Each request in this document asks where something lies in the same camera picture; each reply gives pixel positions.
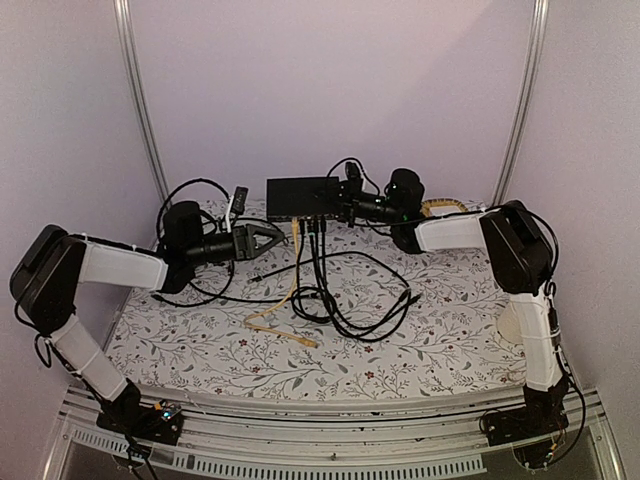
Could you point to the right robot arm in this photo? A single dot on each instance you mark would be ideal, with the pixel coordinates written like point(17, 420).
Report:
point(522, 259)

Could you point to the woven bamboo tray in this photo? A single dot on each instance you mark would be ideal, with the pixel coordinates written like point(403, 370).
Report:
point(442, 206)

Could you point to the cream ribbed cup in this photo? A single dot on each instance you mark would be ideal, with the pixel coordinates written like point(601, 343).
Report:
point(508, 326)

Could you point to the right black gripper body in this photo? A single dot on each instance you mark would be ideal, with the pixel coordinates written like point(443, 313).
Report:
point(357, 205)

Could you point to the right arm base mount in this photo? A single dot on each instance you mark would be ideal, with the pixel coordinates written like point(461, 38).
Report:
point(537, 417)

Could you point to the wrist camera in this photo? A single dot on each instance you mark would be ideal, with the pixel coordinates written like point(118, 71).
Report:
point(353, 176)
point(235, 206)

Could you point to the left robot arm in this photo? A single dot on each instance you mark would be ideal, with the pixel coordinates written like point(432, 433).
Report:
point(45, 282)

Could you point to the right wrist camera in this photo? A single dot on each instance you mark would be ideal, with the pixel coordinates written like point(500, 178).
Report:
point(353, 176)

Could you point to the aluminium frame post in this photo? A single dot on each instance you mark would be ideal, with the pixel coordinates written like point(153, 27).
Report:
point(124, 25)
point(532, 62)

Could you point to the black network switch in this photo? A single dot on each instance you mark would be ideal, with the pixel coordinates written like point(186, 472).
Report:
point(299, 197)

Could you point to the floral table mat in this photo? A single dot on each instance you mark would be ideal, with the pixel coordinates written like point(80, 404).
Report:
point(233, 333)

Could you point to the left aluminium frame post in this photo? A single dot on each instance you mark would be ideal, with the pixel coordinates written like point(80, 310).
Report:
point(124, 25)

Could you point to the front aluminium rail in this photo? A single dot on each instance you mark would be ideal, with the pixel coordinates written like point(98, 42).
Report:
point(227, 437)

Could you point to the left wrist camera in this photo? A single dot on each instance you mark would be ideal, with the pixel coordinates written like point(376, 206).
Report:
point(235, 206)

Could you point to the right aluminium frame post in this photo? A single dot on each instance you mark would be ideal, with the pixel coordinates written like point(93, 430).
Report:
point(532, 62)

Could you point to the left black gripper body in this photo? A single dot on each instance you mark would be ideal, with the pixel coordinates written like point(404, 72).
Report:
point(241, 242)

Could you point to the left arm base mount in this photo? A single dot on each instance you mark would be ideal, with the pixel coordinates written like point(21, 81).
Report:
point(161, 422)

